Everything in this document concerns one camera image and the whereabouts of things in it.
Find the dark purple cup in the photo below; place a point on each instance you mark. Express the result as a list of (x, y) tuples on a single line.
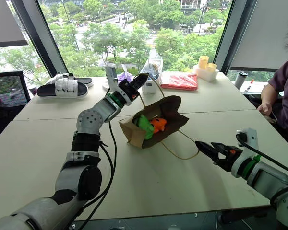
[(33, 90)]

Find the white plastic container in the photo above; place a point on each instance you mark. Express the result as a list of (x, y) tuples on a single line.
[(206, 74)]

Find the red capped marker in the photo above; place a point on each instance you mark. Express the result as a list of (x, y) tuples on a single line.
[(250, 83)]

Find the black mesh chair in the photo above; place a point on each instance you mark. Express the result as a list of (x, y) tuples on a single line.
[(9, 91)]

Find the red plastic bag stack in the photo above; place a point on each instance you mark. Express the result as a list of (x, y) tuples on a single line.
[(180, 81)]

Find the orange plush toy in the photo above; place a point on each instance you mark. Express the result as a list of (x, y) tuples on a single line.
[(158, 124)]

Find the bystander bare hand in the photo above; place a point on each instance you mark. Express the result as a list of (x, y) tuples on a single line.
[(265, 109)]

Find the short yellow cup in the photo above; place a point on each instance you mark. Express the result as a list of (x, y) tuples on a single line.
[(212, 67)]

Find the tall yellow cup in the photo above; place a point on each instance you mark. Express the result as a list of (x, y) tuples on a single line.
[(203, 62)]

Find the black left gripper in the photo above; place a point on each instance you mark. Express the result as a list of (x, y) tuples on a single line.
[(127, 91)]

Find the clear plastic bag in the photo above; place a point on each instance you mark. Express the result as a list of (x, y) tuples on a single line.
[(154, 67)]

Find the dark window frame pillar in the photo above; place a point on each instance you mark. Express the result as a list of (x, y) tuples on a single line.
[(230, 36), (40, 38)]

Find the purple plastic bag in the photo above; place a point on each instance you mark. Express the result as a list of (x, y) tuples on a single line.
[(124, 77)]

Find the black and white slipper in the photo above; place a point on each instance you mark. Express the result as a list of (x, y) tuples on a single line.
[(86, 81), (64, 87)]

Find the brown paper bag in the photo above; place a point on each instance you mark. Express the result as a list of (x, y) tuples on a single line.
[(172, 115)]

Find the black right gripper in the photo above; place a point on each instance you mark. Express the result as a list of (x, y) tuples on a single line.
[(229, 161)]

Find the bystander bare forearm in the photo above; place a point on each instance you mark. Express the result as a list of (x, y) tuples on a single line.
[(268, 93)]

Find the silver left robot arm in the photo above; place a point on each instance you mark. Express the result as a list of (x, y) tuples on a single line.
[(91, 119)]

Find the green plush toy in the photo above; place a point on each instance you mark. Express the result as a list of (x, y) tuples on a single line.
[(146, 127)]

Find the grey travel tumbler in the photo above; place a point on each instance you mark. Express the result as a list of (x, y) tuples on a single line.
[(240, 80)]

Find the grey roller blind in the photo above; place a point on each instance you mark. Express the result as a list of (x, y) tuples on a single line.
[(4, 21), (261, 36)]

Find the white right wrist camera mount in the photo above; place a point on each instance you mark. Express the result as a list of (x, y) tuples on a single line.
[(250, 139)]

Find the small white box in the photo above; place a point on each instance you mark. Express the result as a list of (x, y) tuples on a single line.
[(148, 87)]

